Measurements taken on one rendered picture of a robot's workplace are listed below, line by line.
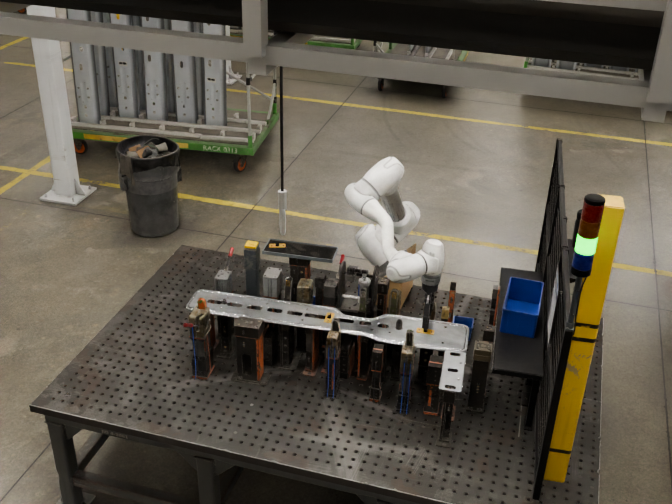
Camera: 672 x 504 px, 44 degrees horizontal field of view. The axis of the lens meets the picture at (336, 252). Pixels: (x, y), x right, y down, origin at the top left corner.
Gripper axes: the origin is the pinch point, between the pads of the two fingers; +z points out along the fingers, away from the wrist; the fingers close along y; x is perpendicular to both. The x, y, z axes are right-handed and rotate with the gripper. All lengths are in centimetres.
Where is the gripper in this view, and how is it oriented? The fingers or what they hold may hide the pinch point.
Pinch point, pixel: (426, 318)
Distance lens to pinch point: 392.3
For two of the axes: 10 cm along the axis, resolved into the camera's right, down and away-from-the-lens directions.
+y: -2.1, 4.9, -8.4
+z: -0.2, 8.6, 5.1
